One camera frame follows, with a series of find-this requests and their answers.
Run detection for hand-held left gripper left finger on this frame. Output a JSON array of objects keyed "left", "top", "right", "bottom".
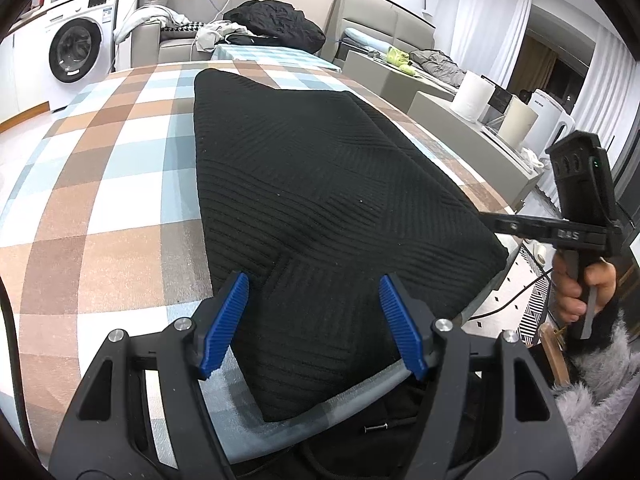
[{"left": 47, "top": 271, "right": 251, "bottom": 480}]

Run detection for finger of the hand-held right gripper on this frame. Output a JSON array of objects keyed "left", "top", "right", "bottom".
[{"left": 482, "top": 211, "right": 546, "bottom": 243}]

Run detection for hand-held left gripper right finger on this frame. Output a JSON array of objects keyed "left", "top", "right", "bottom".
[{"left": 378, "top": 272, "right": 581, "bottom": 480}]

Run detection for black knit sweater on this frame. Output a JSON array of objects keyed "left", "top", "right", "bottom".
[{"left": 192, "top": 69, "right": 510, "bottom": 423}]

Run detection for person's right hand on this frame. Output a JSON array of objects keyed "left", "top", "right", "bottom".
[{"left": 551, "top": 250, "right": 621, "bottom": 326}]

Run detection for black white striped rug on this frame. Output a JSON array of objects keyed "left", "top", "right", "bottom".
[{"left": 520, "top": 247, "right": 556, "bottom": 346}]

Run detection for white jug appliance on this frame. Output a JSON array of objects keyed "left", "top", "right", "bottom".
[{"left": 525, "top": 89, "right": 576, "bottom": 153}]

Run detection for cream cylinder appliance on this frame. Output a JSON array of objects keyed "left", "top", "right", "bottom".
[{"left": 499, "top": 96, "right": 540, "bottom": 148}]

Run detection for white curtain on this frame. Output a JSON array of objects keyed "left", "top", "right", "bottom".
[
  {"left": 435, "top": 0, "right": 536, "bottom": 86},
  {"left": 570, "top": 25, "right": 640, "bottom": 171}
]

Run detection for person's black pants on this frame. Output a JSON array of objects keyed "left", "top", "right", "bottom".
[{"left": 235, "top": 385, "right": 481, "bottom": 480}]

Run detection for small black box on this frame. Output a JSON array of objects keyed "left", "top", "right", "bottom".
[{"left": 482, "top": 85, "right": 513, "bottom": 123}]

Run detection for grey quilt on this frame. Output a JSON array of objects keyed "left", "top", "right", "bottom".
[{"left": 407, "top": 49, "right": 468, "bottom": 87}]

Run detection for brown blue checked tablecloth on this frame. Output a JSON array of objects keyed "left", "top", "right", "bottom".
[{"left": 0, "top": 57, "right": 516, "bottom": 466}]

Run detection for beige side table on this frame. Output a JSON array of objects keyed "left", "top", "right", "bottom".
[{"left": 342, "top": 50, "right": 458, "bottom": 111}]

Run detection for green plush toy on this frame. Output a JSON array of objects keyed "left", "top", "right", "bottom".
[{"left": 386, "top": 46, "right": 417, "bottom": 76}]

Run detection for light blue pillow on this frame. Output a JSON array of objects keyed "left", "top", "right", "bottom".
[{"left": 344, "top": 27, "right": 381, "bottom": 51}]

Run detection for grey sofa with blanket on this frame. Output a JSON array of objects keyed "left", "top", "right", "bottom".
[{"left": 320, "top": 0, "right": 468, "bottom": 88}]

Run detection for teal checked covered table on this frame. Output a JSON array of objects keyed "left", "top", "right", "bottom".
[{"left": 210, "top": 44, "right": 343, "bottom": 73}]

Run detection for light grey garment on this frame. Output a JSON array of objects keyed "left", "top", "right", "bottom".
[{"left": 192, "top": 20, "right": 246, "bottom": 53}]

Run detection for beige sofa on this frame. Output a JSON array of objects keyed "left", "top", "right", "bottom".
[{"left": 116, "top": 0, "right": 346, "bottom": 68}]

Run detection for black quilted jacket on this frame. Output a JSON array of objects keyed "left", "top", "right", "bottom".
[{"left": 223, "top": 0, "right": 327, "bottom": 53}]

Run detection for white washing machine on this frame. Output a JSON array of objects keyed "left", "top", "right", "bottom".
[{"left": 10, "top": 0, "right": 123, "bottom": 111}]

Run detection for grey white garment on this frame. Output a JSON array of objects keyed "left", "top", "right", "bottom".
[{"left": 114, "top": 5, "right": 183, "bottom": 43}]

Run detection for white base cabinets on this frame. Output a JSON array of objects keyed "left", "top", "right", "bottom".
[{"left": 0, "top": 25, "right": 51, "bottom": 121}]

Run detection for wooden frame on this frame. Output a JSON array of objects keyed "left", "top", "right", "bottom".
[{"left": 540, "top": 322, "right": 571, "bottom": 388}]

